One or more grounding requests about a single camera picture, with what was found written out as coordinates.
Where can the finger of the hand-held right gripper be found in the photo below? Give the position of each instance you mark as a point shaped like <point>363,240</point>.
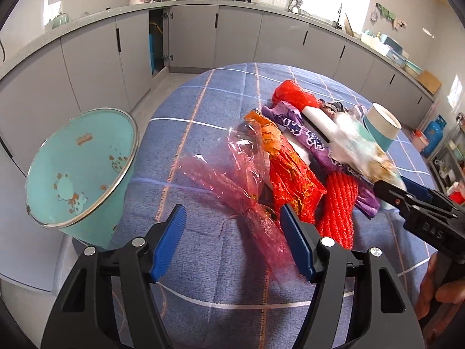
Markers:
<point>390,194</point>
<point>423,191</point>

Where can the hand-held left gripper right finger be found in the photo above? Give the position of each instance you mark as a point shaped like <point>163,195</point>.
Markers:
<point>294,240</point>

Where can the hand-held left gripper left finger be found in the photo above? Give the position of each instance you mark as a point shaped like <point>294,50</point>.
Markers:
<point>169,240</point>

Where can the pale printed wrapper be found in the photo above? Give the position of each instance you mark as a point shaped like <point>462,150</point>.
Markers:
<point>363,152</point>

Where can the striped paper cup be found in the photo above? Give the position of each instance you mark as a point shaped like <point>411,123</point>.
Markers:
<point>377,131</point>

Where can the pink cellophane wrap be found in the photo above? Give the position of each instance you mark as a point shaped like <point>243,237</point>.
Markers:
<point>232,181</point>

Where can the white foam block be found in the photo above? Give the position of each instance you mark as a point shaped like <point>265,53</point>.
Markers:
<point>319,120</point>

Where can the person's right hand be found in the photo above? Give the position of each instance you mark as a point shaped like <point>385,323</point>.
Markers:
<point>427,287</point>

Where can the metal shelf rack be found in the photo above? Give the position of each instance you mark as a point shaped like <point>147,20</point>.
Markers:
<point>448,160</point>

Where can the red white plastic jug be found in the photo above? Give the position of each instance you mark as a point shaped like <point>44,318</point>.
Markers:
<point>420,141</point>

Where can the red mesh net sleeve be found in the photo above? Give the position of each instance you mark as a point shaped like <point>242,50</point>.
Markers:
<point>338,207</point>

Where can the blue gas cylinder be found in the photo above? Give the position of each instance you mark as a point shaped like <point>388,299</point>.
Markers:
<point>434,136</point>

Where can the orange red snack wrapper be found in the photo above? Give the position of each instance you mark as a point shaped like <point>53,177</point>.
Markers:
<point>294,174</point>

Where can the crumpled plaid cloth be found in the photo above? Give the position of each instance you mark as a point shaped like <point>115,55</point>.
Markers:
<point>338,107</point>

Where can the cardboard box on counter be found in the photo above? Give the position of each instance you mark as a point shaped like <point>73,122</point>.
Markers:
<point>430,81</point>

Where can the purple printed wrapper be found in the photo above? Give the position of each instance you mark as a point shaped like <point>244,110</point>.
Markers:
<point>290,120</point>

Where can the stacked teal trays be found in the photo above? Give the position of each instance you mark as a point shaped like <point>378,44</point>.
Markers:
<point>412,68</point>

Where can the blue plaid tablecloth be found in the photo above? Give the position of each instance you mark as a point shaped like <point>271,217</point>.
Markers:
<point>218,123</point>

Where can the red plastic bag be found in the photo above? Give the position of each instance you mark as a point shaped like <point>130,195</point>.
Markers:
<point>290,94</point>

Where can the blue storage box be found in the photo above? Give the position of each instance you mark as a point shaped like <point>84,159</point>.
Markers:
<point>392,47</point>

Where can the wooden cutting board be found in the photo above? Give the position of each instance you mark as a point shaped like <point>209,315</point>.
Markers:
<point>350,25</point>

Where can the black kitchen faucet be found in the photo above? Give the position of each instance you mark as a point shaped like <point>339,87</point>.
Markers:
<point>338,18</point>

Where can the blue cylinder inside cabinet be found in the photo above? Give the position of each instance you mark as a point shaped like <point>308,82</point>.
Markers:
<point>150,47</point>

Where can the grey kitchen cabinets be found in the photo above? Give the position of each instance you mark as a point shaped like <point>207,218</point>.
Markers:
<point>90,54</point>

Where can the metal dish rack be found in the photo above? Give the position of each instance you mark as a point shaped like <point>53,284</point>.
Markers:
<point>296,3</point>

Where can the teal kettle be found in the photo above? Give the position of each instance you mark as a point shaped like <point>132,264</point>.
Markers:
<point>60,21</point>

